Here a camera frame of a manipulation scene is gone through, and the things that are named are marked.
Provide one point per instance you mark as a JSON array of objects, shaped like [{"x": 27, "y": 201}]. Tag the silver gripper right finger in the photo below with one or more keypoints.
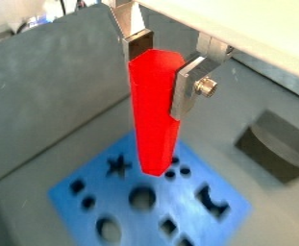
[{"x": 194, "y": 80}]

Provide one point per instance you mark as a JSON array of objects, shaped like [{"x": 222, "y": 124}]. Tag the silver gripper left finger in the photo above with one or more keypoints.
[{"x": 136, "y": 36}]

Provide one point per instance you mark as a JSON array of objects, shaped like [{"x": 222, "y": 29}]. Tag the blue shape-hole board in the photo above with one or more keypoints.
[{"x": 116, "y": 206}]

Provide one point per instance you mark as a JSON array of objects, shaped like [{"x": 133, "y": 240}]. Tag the red hexagonal peg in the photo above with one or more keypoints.
[{"x": 152, "y": 79}]

